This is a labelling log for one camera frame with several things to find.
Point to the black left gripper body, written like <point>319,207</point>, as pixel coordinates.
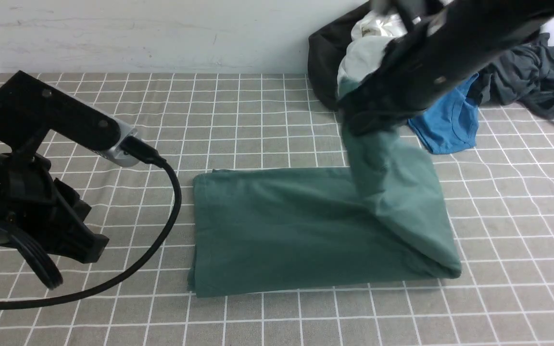
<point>50,212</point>

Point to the black crumpled garment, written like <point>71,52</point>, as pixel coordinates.
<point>327,47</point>

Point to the dark grey crumpled shirt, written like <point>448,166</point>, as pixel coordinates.
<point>524,75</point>

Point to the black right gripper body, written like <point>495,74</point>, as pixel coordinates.
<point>436,55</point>

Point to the green long-sleeved shirt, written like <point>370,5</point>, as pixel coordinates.
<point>381,218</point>

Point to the grey checkered tablecloth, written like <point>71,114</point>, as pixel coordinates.
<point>500,198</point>

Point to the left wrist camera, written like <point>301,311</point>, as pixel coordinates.
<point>123,144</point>

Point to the blue tank top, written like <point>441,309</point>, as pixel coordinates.
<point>451,124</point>

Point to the white crumpled shirt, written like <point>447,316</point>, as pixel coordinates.
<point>370,36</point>

